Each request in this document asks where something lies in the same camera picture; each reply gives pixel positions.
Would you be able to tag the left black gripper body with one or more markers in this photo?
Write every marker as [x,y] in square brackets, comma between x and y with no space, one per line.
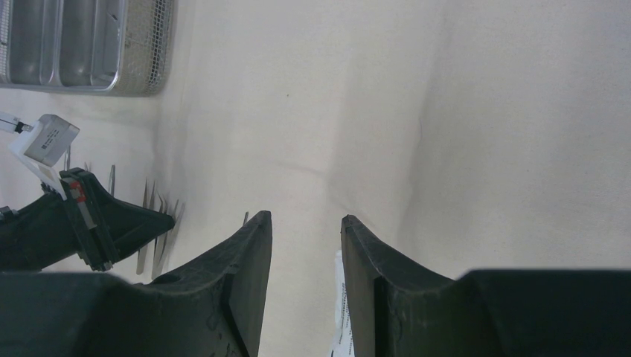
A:
[46,231]

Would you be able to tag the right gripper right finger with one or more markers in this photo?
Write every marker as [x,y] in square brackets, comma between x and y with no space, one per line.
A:
[398,307]

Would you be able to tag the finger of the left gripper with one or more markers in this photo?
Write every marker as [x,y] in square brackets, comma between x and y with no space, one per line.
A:
[118,231]

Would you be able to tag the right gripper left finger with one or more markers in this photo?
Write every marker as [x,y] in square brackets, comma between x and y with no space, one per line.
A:
[211,306]

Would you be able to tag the steel tweezers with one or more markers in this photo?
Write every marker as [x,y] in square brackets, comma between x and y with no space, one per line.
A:
[148,203]
[161,241]

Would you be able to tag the white sterile pouch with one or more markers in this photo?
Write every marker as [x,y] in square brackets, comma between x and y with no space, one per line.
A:
[342,342]

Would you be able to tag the beige cloth wrap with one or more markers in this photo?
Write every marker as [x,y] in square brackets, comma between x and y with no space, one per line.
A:
[465,134]

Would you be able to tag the wire mesh steel basket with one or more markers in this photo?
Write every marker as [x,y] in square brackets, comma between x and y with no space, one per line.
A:
[144,57]

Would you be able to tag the right steel tray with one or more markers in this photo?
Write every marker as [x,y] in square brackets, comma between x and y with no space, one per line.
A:
[90,43]

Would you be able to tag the steel tray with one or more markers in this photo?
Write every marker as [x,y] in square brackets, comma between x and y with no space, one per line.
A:
[90,43]
[32,38]

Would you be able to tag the left steel tray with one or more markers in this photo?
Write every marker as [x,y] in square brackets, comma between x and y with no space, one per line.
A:
[32,38]

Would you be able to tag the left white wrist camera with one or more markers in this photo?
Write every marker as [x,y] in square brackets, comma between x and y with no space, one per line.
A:
[40,145]

